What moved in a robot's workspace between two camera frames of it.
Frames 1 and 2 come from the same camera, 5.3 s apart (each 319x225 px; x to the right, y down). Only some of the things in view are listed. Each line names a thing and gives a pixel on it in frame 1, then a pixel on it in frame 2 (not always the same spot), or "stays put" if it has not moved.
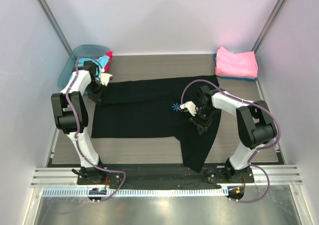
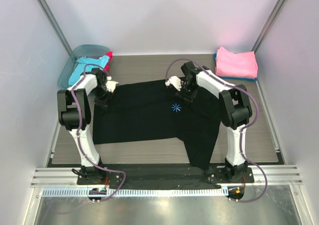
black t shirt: [150, 108] stays put
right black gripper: [201, 122] -> [187, 94]
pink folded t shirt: [229, 64] stays put
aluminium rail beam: [275, 175] stays put
